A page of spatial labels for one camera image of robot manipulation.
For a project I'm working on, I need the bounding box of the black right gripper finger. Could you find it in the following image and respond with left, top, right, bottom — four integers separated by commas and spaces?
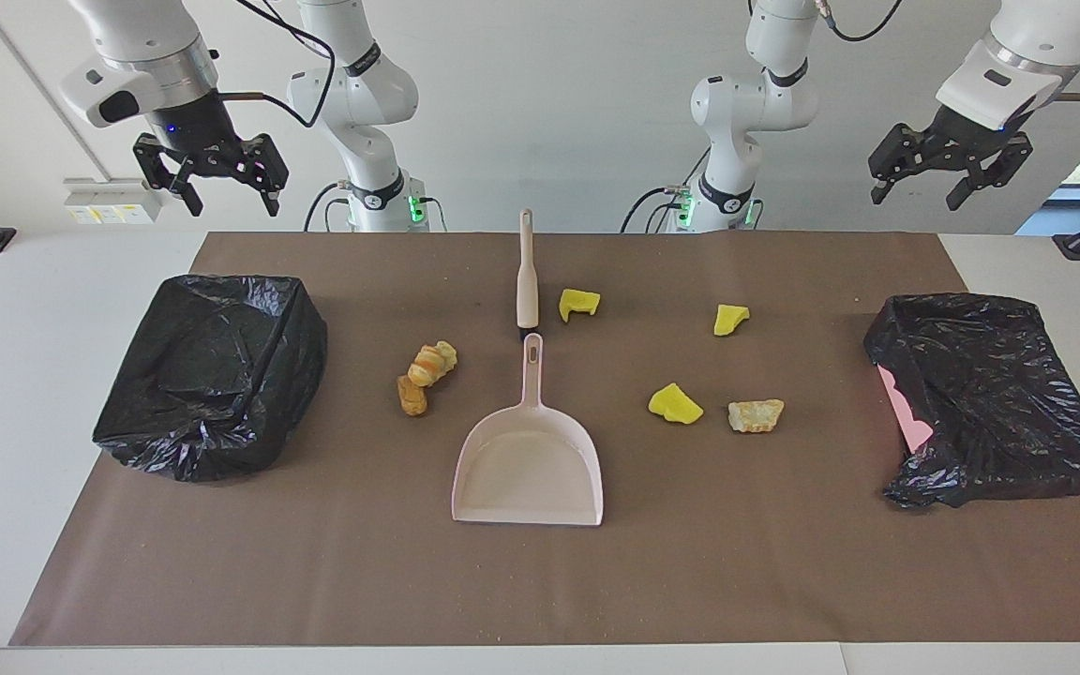
242, 134, 290, 217
134, 134, 203, 218

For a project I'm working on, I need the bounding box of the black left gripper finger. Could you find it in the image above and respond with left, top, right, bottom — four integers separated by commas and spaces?
869, 124, 925, 204
947, 136, 1033, 211

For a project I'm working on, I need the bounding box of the orange striped toy croissant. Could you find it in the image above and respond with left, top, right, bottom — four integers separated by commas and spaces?
408, 345, 447, 388

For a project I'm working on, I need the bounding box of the beige hand brush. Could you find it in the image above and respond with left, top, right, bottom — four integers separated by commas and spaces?
516, 209, 541, 331

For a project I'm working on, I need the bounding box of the beige striped toy bread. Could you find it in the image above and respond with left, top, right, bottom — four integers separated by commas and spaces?
728, 399, 786, 433

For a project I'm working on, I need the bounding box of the beige plastic dustpan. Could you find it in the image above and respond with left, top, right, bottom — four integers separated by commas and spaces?
451, 333, 605, 527

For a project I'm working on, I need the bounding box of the black bag lined trash bin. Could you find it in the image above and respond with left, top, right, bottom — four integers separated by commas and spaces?
93, 274, 328, 483

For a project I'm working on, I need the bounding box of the left black bag bin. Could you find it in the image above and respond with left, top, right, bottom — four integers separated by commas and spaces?
863, 292, 1080, 510

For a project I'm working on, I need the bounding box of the pink plastic bin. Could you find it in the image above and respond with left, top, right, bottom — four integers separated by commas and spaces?
877, 364, 935, 455

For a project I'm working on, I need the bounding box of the brown table mat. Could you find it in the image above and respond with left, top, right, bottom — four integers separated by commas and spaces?
10, 232, 1080, 648

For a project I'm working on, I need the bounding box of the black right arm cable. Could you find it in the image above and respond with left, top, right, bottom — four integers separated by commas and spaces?
219, 0, 337, 129

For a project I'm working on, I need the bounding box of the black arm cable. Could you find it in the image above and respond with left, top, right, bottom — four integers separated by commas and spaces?
219, 0, 337, 129
817, 0, 1080, 102

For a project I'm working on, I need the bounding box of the black base cable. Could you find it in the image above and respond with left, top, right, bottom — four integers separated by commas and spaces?
622, 150, 691, 233
304, 183, 353, 233

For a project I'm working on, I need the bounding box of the white wall socket box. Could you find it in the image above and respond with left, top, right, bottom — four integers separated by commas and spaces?
64, 178, 163, 224

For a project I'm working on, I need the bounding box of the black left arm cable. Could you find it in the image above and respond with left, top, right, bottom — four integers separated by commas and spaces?
817, 0, 1080, 102

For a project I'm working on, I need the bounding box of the white wall conduit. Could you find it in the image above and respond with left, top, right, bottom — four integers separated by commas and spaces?
0, 0, 112, 181

